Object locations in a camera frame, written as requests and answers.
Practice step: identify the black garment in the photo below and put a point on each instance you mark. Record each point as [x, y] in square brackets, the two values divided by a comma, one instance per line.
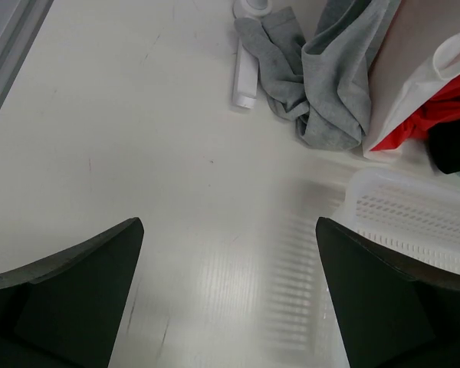
[444, 146]

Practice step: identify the grey tank top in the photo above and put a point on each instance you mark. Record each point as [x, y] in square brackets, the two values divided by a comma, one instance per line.
[321, 84]

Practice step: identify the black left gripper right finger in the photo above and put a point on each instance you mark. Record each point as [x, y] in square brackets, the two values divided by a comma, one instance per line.
[392, 310]

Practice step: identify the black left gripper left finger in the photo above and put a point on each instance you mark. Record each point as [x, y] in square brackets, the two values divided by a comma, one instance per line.
[65, 310]

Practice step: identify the white clothes rack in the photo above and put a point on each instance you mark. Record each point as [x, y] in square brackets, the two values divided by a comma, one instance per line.
[246, 68]

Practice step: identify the aluminium frame post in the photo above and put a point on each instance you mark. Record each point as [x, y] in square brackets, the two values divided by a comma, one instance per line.
[20, 22]

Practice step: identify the white plastic basket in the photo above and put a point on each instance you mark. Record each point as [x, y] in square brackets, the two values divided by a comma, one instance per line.
[416, 217]

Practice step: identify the red and white garment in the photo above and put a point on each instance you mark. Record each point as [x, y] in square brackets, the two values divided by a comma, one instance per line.
[397, 94]

